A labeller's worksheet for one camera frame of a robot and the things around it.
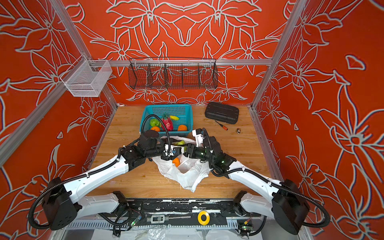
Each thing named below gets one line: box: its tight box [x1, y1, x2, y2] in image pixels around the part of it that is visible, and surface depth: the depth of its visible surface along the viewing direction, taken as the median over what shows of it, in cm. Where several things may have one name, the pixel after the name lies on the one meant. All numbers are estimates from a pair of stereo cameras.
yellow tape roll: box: [197, 210, 210, 226], surface depth 71 cm
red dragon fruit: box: [162, 117, 174, 131], surface depth 100 cm
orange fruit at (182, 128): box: [177, 124, 188, 131], surface depth 102 cm
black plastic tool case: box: [204, 102, 239, 125], surface depth 109 cm
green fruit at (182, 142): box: [172, 140, 186, 146], surface depth 73 cm
